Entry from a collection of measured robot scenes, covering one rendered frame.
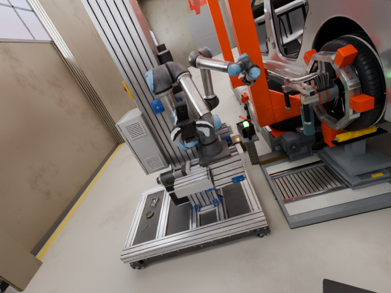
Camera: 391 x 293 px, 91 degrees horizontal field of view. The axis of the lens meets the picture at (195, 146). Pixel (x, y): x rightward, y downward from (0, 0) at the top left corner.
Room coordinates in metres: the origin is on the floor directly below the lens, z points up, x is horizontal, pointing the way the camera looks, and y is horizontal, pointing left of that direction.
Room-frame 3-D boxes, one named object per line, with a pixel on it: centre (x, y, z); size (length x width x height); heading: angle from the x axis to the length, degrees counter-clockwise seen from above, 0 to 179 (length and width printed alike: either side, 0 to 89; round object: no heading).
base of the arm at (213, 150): (1.19, -0.10, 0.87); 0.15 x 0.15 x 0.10
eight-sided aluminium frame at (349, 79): (1.25, -1.05, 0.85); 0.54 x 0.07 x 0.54; 167
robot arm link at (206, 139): (1.19, -0.09, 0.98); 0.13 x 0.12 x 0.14; 94
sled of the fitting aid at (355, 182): (1.21, -1.22, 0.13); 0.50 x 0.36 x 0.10; 167
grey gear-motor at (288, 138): (1.57, -1.03, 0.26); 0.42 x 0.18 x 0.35; 77
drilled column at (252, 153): (1.97, -0.61, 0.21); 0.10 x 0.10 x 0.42; 77
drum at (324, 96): (1.26, -0.98, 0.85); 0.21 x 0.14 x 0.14; 77
